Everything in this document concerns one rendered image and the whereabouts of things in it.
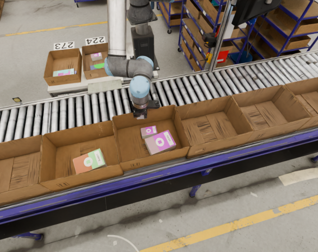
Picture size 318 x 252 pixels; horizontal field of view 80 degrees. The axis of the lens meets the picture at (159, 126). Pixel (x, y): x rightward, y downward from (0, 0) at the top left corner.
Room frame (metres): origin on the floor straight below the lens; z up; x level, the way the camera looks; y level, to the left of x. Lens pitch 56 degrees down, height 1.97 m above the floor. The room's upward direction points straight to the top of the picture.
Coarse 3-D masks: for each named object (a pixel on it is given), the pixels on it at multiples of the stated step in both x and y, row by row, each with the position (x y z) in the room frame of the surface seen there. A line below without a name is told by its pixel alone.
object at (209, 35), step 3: (204, 33) 1.51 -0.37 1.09; (207, 33) 1.50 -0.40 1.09; (210, 33) 1.50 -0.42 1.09; (213, 33) 1.51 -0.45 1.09; (204, 36) 1.47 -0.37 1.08; (207, 36) 1.46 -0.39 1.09; (210, 36) 1.47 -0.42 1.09; (213, 36) 1.47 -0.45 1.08; (216, 36) 1.48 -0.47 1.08; (204, 39) 1.46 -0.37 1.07; (207, 39) 1.45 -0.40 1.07; (210, 39) 1.46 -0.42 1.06; (213, 39) 1.47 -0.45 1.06; (207, 42) 1.49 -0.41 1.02; (210, 42) 1.48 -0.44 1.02
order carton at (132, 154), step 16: (160, 112) 0.73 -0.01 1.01; (176, 112) 0.70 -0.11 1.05; (128, 128) 0.67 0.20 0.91; (160, 128) 0.68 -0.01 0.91; (176, 128) 0.67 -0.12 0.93; (128, 144) 0.56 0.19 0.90; (144, 144) 0.56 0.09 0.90; (176, 144) 0.57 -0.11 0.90; (128, 160) 0.39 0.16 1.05; (144, 160) 0.41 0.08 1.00; (160, 160) 0.44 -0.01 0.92
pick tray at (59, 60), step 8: (72, 48) 1.64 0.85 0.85; (48, 56) 1.52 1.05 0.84; (56, 56) 1.60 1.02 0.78; (64, 56) 1.61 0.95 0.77; (72, 56) 1.63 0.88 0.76; (80, 56) 1.59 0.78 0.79; (48, 64) 1.44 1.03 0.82; (56, 64) 1.51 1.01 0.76; (64, 64) 1.51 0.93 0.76; (72, 64) 1.51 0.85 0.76; (80, 64) 1.48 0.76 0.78; (48, 72) 1.35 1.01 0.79; (80, 72) 1.39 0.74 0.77; (48, 80) 1.23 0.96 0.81; (56, 80) 1.24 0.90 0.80; (64, 80) 1.25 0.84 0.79; (72, 80) 1.26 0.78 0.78; (80, 80) 1.29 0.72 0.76
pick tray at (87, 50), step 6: (84, 48) 1.68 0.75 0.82; (90, 48) 1.69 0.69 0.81; (96, 48) 1.71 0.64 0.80; (102, 48) 1.72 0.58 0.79; (84, 54) 1.65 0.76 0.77; (90, 54) 1.67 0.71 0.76; (102, 54) 1.67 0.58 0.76; (84, 60) 1.54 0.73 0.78; (90, 60) 1.57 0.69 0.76; (96, 60) 1.57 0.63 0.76; (102, 60) 1.57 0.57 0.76; (84, 66) 1.44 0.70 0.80; (84, 72) 1.31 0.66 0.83; (90, 72) 1.32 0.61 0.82; (96, 72) 1.33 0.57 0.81; (102, 72) 1.35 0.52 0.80; (90, 78) 1.32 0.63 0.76
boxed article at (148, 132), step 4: (140, 128) 0.65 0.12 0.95; (144, 128) 0.65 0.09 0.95; (148, 128) 0.65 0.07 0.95; (152, 128) 0.65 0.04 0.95; (144, 132) 0.62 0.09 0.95; (148, 132) 0.62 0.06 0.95; (152, 132) 0.62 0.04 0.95; (156, 132) 0.62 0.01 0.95; (144, 136) 0.60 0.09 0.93; (148, 136) 0.61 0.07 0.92
